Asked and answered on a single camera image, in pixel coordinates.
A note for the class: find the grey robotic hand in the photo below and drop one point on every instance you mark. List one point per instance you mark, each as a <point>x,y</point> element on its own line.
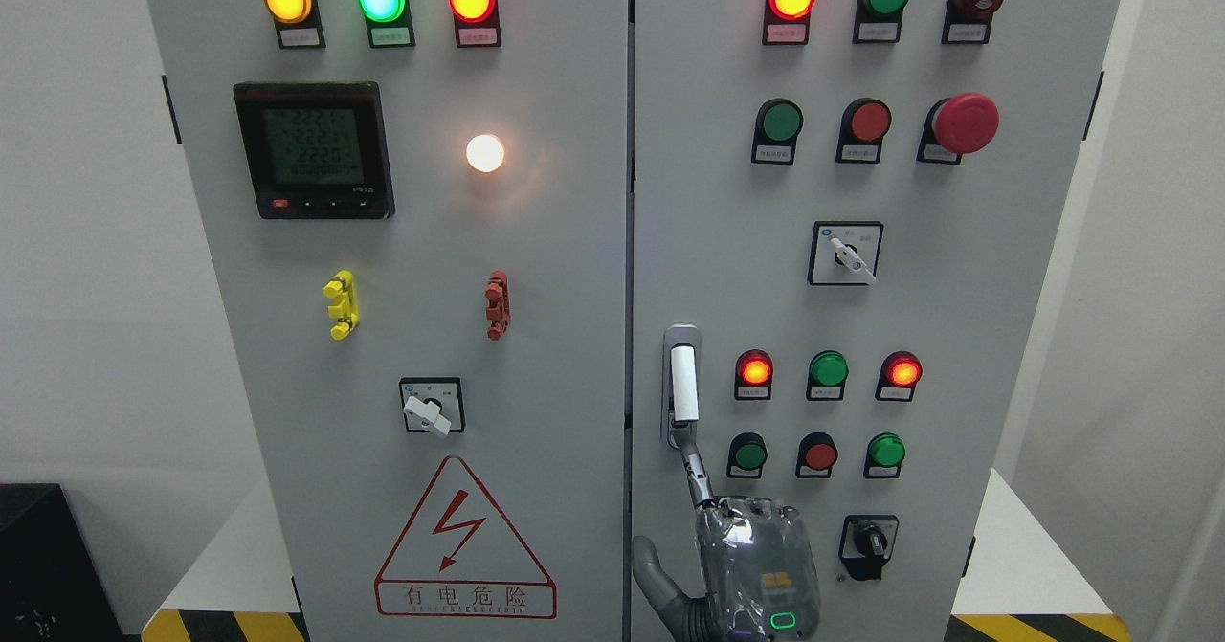
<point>757,564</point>

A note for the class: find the silver door handle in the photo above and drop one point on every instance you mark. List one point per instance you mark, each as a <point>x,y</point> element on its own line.
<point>680,381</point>

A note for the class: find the right grey cabinet door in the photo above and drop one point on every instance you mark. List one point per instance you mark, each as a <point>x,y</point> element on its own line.
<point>725,244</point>

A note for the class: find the grey cabinet door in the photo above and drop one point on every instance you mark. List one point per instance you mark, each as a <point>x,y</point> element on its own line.
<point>544,406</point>
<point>725,244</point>

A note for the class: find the left grey cabinet door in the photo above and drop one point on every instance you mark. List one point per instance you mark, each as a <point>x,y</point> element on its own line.
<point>544,406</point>

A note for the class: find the red indicator light left door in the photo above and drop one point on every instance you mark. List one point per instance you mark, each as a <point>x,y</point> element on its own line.
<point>477,23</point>

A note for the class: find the green push button lower left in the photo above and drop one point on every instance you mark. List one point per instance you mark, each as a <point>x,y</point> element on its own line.
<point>747,456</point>

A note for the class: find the green push button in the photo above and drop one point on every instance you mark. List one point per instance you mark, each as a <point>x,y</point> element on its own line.
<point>777,127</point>
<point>747,456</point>
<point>884,456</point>

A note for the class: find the red push button lower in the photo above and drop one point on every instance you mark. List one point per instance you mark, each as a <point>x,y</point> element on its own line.
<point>816,456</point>

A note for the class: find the red push button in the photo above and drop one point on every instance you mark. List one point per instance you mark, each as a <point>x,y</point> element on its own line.
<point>864,124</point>
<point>816,456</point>

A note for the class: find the green push button lower right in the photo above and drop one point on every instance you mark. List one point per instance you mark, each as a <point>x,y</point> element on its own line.
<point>884,456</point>

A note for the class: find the red indicator light middle left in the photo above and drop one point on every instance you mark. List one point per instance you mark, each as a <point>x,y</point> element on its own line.
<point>753,375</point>

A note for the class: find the green indicator light middle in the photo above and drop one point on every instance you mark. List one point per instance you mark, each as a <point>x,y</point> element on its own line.
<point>828,372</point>

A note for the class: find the green indicator light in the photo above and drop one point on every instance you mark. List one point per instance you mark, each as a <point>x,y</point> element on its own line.
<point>388,23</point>
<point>878,21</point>
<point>828,372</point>

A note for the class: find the red indicator light middle right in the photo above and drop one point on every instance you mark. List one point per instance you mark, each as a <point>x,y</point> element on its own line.
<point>900,372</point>

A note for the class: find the white platform with hazard stripes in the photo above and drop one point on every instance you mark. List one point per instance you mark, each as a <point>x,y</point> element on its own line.
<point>1019,586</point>

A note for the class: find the red electrical hazard sticker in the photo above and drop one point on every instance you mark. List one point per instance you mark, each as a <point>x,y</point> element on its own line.
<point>459,555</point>

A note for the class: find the red terminal connector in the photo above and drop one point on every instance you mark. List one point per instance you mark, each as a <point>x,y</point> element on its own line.
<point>497,310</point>

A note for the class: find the green push button upper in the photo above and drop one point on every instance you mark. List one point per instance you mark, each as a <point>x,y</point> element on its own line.
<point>777,127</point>

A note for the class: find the red push button upper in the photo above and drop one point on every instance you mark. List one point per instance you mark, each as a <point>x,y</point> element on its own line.
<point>864,124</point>

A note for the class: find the red emergency stop button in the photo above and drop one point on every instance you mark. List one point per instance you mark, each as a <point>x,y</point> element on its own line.
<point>958,126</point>

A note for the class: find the white glowing indicator light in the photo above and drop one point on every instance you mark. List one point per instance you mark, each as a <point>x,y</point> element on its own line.
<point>485,153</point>

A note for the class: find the yellow terminal connector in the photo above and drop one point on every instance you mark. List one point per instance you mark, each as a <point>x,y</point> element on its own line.
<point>343,307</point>

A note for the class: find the red indicator light top right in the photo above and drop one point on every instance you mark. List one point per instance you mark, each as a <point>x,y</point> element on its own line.
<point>786,22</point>

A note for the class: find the green indicator light top right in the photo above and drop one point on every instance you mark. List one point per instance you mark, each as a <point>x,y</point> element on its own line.
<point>878,21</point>

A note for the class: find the dark red buzzer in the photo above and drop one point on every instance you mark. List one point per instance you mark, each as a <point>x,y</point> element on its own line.
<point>969,21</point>

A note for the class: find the black digital power meter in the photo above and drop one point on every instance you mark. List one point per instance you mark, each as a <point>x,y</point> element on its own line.
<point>316,150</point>

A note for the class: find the green indicator light top left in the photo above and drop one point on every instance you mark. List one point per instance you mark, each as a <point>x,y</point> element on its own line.
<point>388,23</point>

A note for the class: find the black box lower left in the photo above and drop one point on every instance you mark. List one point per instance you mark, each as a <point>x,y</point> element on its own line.
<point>44,590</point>

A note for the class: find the yellow indicator light top left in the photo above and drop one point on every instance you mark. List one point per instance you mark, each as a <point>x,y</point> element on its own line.
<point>298,23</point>

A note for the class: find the black selector switch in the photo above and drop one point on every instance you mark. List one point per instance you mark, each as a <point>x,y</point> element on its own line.
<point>866,545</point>

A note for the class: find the upper right white selector switch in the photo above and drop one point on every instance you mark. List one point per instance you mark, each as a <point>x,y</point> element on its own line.
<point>845,253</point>

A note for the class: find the left door white selector switch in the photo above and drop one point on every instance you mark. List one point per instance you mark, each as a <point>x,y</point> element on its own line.
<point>432,405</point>

